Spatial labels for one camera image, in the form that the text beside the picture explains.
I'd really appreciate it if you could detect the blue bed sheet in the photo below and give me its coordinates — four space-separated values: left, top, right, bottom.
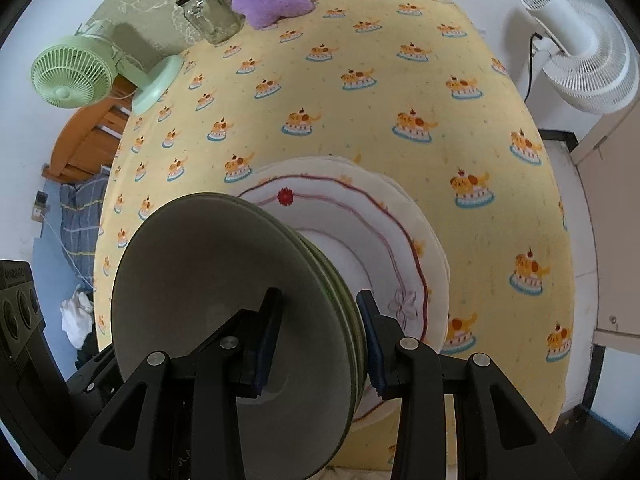
32 230 101 376

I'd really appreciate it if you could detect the green desk fan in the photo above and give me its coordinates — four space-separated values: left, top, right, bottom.
31 19 185 116

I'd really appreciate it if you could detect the wooden chair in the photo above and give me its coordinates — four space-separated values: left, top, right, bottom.
42 80 138 183

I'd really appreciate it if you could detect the white charging cable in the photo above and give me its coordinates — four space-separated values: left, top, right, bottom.
42 215 96 293

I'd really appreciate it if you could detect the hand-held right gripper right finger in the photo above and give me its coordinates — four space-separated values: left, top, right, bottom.
356 290 581 480

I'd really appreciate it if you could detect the white standing fan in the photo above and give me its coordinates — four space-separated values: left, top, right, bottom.
520 0 640 116

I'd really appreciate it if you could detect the beige cabinet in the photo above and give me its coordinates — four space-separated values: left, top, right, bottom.
570 105 640 356

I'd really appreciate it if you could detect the blue plaid pillow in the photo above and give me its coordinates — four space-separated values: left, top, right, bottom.
60 172 111 261

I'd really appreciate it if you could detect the white crumpled cloth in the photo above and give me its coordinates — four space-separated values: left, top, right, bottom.
60 291 95 348

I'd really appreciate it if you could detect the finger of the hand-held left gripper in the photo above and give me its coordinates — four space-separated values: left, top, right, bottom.
65 345 123 411

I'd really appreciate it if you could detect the yellow printed tablecloth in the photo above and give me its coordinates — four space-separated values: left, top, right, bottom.
92 0 576 471

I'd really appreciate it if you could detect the black power cable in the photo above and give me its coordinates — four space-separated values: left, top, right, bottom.
522 32 543 103

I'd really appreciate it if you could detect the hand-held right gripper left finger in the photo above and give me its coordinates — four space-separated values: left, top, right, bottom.
60 287 283 480

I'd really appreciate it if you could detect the glass jar with dark lid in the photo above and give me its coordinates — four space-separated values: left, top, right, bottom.
175 0 246 47

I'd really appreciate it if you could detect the red trimmed white plate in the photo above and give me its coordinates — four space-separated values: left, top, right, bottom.
235 172 431 426

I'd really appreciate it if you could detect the large orange floral plate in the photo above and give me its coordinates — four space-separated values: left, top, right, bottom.
255 156 451 356

